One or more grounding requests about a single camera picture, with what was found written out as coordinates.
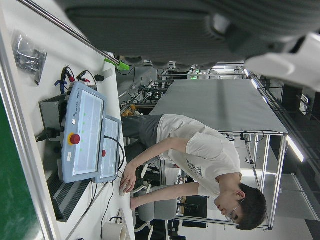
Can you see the grey panel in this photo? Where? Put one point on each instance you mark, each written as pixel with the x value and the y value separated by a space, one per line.
pixel 212 107

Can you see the green belt conveyor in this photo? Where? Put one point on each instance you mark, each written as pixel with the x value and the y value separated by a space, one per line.
pixel 15 175

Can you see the small grey teach pendant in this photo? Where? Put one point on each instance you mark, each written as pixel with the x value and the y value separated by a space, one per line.
pixel 110 150

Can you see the metal rod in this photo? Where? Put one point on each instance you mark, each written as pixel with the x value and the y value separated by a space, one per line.
pixel 70 31

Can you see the grey metal box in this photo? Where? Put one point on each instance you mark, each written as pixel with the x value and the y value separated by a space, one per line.
pixel 51 112

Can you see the large grey teach pendant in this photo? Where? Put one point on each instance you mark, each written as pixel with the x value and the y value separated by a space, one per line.
pixel 85 130

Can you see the person in white t-shirt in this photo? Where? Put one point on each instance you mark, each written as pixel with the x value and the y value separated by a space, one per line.
pixel 200 150

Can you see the plastic bag of screws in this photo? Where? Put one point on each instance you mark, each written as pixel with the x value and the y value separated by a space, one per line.
pixel 27 57

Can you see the black finned power supply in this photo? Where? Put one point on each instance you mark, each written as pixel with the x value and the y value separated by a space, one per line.
pixel 67 197

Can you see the grey office chair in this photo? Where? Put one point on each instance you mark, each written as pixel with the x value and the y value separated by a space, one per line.
pixel 160 207

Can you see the green rod tip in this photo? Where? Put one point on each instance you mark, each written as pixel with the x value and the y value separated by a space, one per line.
pixel 122 65

